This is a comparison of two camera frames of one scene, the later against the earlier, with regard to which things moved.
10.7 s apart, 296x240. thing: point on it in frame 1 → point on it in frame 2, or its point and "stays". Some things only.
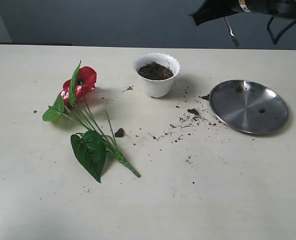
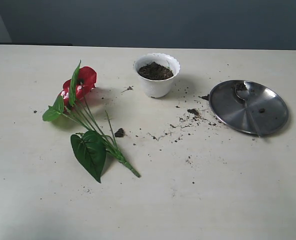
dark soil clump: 120,133 stays
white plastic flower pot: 157,71 stays
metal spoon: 232,34 → 247,91
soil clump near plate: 193,111 stays
